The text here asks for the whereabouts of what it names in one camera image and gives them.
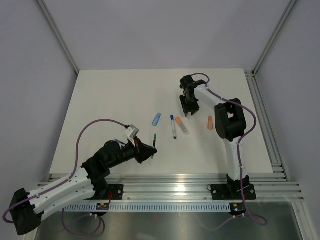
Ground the aluminium frame post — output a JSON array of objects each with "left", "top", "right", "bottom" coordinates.
[
  {"left": 252, "top": 0, "right": 299, "bottom": 77},
  {"left": 35, "top": 0, "right": 80, "bottom": 76}
]

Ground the white slotted cable duct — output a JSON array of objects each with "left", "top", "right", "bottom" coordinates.
[{"left": 64, "top": 202, "right": 231, "bottom": 213}]

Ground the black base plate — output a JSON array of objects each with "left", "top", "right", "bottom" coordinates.
[
  {"left": 106, "top": 184, "right": 124, "bottom": 201},
  {"left": 206, "top": 183, "right": 257, "bottom": 200}
]

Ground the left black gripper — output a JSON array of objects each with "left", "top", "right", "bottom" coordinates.
[{"left": 108, "top": 136, "right": 157, "bottom": 169}]

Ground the white blue-capped pen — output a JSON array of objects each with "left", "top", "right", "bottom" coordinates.
[{"left": 170, "top": 115, "right": 177, "bottom": 139}]

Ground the orange highlighter pen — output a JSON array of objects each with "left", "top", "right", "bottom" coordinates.
[{"left": 207, "top": 116, "right": 214, "bottom": 131}]

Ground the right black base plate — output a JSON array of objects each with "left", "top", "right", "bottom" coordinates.
[{"left": 206, "top": 183, "right": 257, "bottom": 200}]

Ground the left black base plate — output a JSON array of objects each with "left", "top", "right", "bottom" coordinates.
[{"left": 106, "top": 184, "right": 124, "bottom": 201}]

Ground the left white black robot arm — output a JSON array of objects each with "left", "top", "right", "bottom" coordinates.
[{"left": 9, "top": 137, "right": 158, "bottom": 236}]

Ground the blue highlighter pen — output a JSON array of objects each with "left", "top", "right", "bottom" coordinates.
[{"left": 151, "top": 113, "right": 161, "bottom": 127}]

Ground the black green-tipped pen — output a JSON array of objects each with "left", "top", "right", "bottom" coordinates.
[{"left": 151, "top": 133, "right": 157, "bottom": 159}]

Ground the right aluminium frame post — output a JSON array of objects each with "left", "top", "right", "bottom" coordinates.
[{"left": 252, "top": 0, "right": 299, "bottom": 77}]

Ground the left aluminium frame post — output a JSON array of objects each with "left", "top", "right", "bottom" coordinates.
[{"left": 35, "top": 0, "right": 80, "bottom": 76}]

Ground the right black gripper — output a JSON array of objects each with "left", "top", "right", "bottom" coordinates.
[{"left": 179, "top": 94, "right": 200, "bottom": 116}]

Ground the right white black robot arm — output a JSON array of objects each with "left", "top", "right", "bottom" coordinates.
[{"left": 179, "top": 75, "right": 250, "bottom": 198}]

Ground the grey orange-tipped marker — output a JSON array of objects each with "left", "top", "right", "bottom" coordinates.
[{"left": 175, "top": 117, "right": 189, "bottom": 136}]

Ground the right side aluminium rail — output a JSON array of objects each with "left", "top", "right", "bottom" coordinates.
[{"left": 244, "top": 70, "right": 290, "bottom": 182}]

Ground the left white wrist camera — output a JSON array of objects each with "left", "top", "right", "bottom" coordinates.
[{"left": 124, "top": 124, "right": 139, "bottom": 146}]

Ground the aluminium front rail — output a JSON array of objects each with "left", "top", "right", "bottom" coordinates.
[{"left": 37, "top": 173, "right": 305, "bottom": 202}]

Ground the aluminium rail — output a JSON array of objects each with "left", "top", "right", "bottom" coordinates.
[
  {"left": 244, "top": 70, "right": 290, "bottom": 182},
  {"left": 37, "top": 173, "right": 305, "bottom": 202}
]

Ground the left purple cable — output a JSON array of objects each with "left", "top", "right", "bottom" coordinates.
[{"left": 2, "top": 119, "right": 128, "bottom": 224}]

